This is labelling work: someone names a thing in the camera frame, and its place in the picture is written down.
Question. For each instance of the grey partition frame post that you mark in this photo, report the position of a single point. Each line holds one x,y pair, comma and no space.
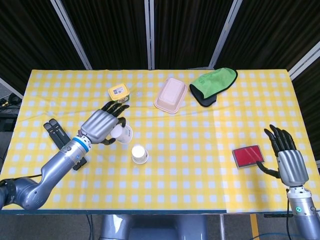
11,87
223,35
305,61
149,35
72,35

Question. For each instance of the paper cup blue flower print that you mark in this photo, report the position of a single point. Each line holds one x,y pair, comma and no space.
125,136

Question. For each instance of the black flat bar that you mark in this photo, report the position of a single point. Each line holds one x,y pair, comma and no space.
275,215

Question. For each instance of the yellow white checked tablecloth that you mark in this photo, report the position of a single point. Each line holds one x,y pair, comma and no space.
175,180

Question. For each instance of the black folding stand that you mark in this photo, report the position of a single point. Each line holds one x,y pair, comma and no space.
56,132

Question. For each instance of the red flat card box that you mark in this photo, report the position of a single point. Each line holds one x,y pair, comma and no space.
246,155

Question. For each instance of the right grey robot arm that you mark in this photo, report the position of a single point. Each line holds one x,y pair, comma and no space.
303,212

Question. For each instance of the grey robot base column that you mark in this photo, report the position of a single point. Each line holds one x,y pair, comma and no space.
155,227

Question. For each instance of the green black cleaning mitt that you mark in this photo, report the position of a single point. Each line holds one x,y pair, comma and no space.
212,83

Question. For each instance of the paper cup green leaf print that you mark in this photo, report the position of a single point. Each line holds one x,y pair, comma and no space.
138,152

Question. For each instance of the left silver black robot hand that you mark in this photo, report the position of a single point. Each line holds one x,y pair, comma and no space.
100,125

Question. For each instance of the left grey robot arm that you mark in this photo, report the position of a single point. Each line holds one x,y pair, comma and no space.
50,172

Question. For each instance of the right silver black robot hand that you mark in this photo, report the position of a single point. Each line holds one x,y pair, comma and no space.
291,165

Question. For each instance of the yellow green food tub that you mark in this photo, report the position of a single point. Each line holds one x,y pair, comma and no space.
117,91

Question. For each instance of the pink plastic tray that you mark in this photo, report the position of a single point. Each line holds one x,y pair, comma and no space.
170,96

